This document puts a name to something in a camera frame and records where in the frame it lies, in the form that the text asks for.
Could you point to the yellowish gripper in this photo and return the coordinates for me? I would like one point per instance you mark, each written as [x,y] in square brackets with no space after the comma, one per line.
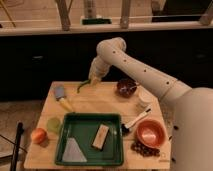
[94,80]

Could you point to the green pepper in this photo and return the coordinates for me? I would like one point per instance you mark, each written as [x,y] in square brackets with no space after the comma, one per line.
[83,84]

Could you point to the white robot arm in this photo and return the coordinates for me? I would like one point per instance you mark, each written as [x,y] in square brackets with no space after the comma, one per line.
[192,135]

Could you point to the spoon in purple bowl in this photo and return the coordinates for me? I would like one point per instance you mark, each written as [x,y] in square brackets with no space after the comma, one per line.
[123,89]

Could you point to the dark purple bowl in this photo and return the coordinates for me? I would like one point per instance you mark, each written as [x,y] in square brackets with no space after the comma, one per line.
[125,83]

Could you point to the white cup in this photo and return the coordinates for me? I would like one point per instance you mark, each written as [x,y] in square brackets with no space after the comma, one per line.
[144,99]

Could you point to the green plastic tray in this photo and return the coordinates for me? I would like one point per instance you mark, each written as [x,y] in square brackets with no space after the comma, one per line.
[83,128]

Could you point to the green brush on shelf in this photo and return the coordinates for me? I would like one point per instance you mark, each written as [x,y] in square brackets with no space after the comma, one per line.
[96,21]

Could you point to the green round lid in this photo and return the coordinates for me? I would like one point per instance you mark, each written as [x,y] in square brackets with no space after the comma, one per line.
[53,125]

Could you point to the wooden block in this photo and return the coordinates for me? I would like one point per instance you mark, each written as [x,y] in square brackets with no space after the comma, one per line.
[100,137]

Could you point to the grey triangular cloth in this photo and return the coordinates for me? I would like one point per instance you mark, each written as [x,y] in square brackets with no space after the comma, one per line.
[72,152]

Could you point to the orange bowl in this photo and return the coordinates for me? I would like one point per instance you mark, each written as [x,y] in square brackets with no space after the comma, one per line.
[151,133]

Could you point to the red apple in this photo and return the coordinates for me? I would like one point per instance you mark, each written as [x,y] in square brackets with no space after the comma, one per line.
[38,135]

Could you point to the dark grape bunch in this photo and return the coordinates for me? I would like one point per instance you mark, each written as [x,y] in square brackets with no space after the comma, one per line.
[145,151]

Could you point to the black pole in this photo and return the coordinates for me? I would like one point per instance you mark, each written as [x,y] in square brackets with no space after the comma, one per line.
[15,153]

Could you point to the yellow-handled spatula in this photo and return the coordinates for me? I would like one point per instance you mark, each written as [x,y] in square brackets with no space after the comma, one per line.
[60,95]

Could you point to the wooden shelf frame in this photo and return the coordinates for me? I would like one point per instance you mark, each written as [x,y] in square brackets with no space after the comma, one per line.
[34,17]

